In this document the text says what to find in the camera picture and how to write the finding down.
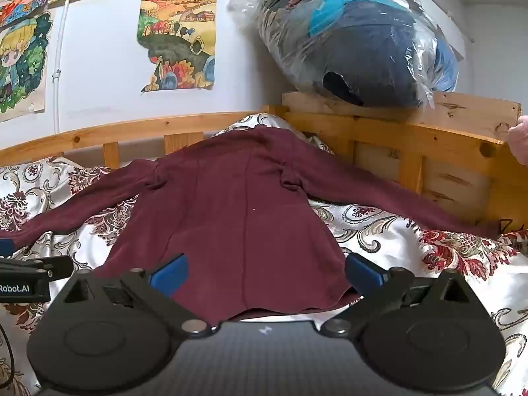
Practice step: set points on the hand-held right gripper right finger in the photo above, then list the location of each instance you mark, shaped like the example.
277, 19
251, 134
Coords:
363, 274

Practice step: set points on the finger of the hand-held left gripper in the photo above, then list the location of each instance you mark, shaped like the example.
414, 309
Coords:
37, 266
5, 247

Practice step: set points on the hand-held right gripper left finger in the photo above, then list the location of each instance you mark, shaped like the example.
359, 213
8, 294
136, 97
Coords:
171, 275

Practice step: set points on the maroon long-sleeve sweater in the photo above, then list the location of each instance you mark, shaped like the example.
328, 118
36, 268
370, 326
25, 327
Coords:
247, 222

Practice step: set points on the clear plastic bag of clothes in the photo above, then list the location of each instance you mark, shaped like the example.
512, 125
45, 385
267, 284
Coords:
371, 49

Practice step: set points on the floral satin blanket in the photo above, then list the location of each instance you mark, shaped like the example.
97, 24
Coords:
392, 231

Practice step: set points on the rough wooden plank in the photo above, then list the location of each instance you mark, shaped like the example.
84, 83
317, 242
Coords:
453, 111

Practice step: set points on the pale pink rounded object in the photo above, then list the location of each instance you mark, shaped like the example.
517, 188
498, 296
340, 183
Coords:
519, 136

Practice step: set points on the wooden bed frame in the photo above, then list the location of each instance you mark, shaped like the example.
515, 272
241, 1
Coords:
350, 130

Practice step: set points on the white wall pipe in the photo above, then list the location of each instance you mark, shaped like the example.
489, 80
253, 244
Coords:
58, 90

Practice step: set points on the cartoon girl wall poster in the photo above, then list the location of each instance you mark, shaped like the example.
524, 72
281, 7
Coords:
20, 62

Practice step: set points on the painted landscape wall poster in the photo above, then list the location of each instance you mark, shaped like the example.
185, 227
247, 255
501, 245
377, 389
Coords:
177, 41

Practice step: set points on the white wall appliance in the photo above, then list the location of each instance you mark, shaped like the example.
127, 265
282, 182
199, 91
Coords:
439, 6

